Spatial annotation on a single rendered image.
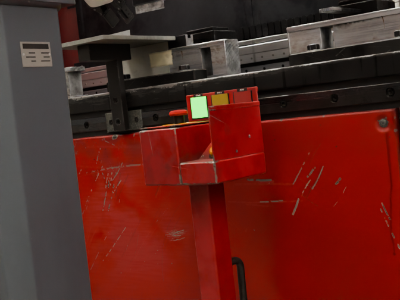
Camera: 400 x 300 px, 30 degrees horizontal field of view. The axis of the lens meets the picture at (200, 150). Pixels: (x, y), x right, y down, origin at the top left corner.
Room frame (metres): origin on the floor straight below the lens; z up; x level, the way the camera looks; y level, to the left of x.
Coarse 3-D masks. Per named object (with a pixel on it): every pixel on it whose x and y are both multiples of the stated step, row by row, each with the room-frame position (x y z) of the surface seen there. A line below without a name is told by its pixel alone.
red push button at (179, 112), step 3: (171, 111) 1.56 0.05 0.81; (174, 111) 1.55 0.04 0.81; (177, 111) 1.55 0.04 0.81; (180, 111) 1.55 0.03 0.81; (183, 111) 1.55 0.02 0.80; (186, 111) 1.56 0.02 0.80; (171, 114) 1.55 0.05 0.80; (174, 114) 1.55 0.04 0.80; (177, 114) 1.55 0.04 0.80; (180, 114) 1.55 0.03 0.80; (183, 114) 1.55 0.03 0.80; (186, 114) 1.56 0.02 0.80; (174, 117) 1.56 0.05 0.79; (177, 117) 1.56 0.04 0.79; (180, 117) 1.56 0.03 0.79; (183, 117) 1.56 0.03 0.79; (174, 120) 1.56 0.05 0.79; (177, 120) 1.56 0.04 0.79; (180, 120) 1.56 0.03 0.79; (183, 120) 1.56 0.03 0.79; (174, 123) 1.56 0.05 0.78; (177, 123) 1.56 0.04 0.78
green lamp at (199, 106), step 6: (204, 96) 1.62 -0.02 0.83; (192, 102) 1.65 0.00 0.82; (198, 102) 1.64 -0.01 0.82; (204, 102) 1.62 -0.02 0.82; (192, 108) 1.65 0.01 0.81; (198, 108) 1.64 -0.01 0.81; (204, 108) 1.63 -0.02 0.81; (192, 114) 1.65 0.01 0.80; (198, 114) 1.64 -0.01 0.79; (204, 114) 1.63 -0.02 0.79
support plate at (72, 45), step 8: (80, 40) 1.77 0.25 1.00; (88, 40) 1.75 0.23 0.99; (96, 40) 1.74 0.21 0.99; (104, 40) 1.76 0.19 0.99; (112, 40) 1.78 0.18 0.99; (120, 40) 1.80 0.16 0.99; (128, 40) 1.82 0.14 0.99; (136, 40) 1.84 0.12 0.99; (144, 40) 1.86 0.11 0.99; (152, 40) 1.88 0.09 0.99; (160, 40) 1.91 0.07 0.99; (168, 40) 1.93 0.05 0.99; (64, 48) 1.84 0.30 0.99; (72, 48) 1.86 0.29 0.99
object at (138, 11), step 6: (132, 0) 2.02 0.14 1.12; (138, 0) 2.01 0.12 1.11; (144, 0) 2.00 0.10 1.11; (150, 0) 1.98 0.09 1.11; (156, 0) 1.97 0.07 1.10; (162, 0) 1.97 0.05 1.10; (138, 6) 2.02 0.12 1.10; (144, 6) 2.01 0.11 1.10; (150, 6) 2.00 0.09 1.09; (156, 6) 1.98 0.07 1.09; (162, 6) 1.97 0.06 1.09; (138, 12) 2.02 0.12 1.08
